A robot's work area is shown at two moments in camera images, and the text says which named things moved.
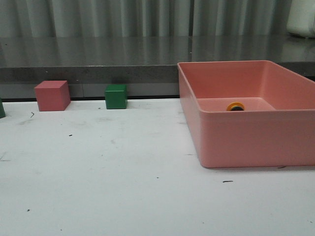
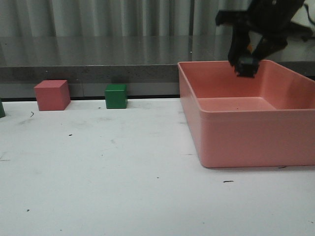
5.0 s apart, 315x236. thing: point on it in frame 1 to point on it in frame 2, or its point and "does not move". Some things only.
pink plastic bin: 252,113 does not move
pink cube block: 52,96 does not move
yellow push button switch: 235,106 to 246,66
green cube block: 115,96 does not move
